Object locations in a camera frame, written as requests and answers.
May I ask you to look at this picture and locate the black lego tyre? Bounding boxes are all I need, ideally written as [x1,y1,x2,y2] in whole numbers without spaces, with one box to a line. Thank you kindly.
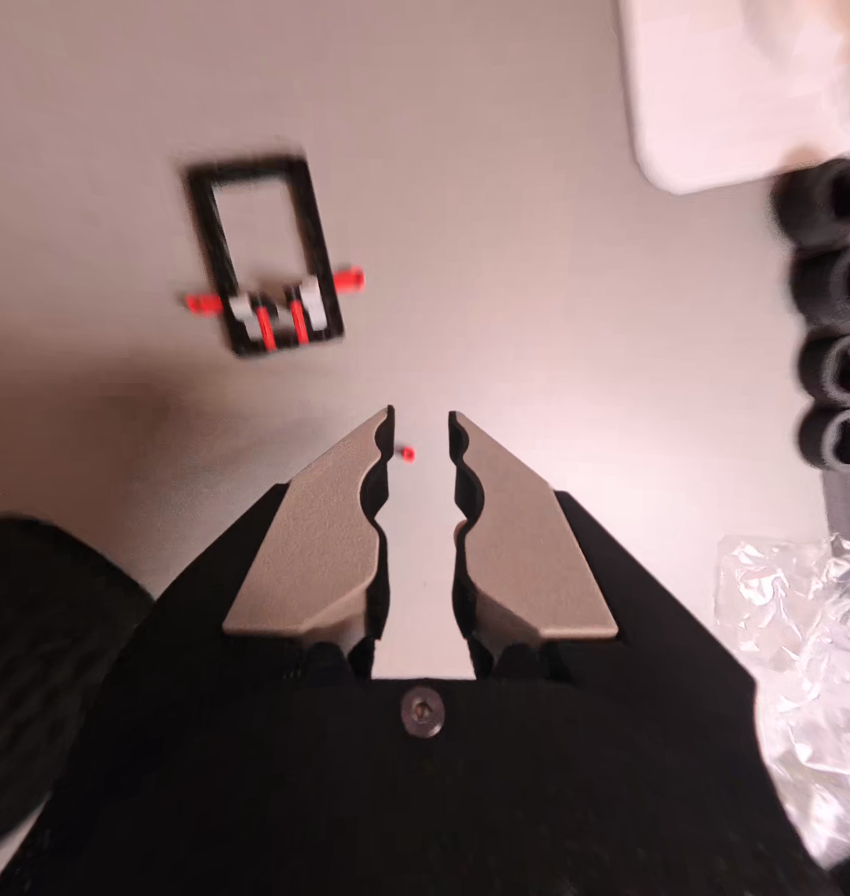
[797,405,850,471]
[794,325,850,408]
[770,157,850,247]
[787,245,850,327]

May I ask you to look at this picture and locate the person's dark clothing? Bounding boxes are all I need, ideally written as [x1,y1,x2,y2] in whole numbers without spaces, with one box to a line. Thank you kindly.
[0,513,156,851]

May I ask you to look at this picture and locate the black lego frame red pins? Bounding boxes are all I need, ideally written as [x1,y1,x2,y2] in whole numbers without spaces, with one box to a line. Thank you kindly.
[181,153,367,359]

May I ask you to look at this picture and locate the white desk stand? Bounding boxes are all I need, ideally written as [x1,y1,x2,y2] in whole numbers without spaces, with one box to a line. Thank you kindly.
[615,0,850,196]

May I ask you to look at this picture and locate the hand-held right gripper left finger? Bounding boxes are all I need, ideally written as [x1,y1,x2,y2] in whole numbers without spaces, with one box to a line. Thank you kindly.
[222,405,397,678]

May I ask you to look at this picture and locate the dark grey bar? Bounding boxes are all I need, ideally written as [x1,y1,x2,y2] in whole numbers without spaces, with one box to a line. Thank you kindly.
[822,468,850,555]

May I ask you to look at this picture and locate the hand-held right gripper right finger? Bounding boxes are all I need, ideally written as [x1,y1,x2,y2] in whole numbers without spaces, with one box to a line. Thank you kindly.
[449,410,619,678]

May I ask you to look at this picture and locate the clear plastic bag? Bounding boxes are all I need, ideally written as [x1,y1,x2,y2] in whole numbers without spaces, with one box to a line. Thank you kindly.
[715,532,850,870]

